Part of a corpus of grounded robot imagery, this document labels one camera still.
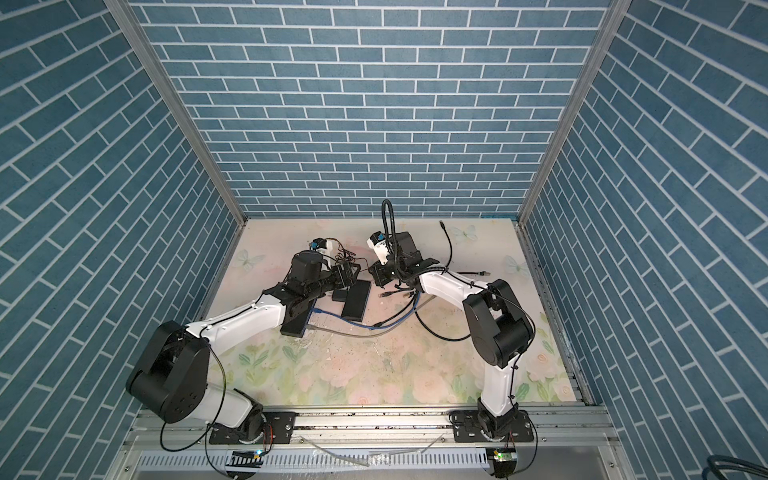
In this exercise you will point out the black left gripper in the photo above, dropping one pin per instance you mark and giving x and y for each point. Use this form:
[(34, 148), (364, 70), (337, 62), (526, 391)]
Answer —
[(348, 277)]

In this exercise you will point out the black power adapter left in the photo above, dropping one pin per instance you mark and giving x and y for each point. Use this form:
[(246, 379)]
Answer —
[(340, 295)]

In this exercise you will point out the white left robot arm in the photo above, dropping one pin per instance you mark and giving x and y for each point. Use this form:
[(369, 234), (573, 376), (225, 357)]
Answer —
[(171, 377)]

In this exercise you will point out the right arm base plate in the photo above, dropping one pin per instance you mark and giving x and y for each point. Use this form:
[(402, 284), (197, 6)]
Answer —
[(474, 426)]

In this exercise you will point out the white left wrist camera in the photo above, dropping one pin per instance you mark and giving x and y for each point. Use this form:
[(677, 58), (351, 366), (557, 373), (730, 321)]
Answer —
[(325, 246)]

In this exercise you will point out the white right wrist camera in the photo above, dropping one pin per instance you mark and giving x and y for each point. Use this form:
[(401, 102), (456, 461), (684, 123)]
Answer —
[(381, 245)]

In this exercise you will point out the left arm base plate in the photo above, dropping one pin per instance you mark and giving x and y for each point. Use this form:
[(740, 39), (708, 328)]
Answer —
[(265, 428)]

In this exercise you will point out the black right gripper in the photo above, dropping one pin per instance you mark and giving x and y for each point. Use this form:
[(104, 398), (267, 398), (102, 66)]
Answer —
[(377, 272)]

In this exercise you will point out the black network switch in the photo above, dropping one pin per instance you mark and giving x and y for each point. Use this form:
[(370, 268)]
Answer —
[(355, 307), (295, 326)]

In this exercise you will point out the aluminium front rail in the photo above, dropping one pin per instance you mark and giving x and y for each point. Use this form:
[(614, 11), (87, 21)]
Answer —
[(557, 425)]

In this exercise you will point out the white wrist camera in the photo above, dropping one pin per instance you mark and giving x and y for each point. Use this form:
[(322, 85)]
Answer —
[(325, 246), (381, 245)]

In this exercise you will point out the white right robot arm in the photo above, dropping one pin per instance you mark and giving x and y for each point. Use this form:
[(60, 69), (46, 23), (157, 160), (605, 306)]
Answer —
[(499, 328)]

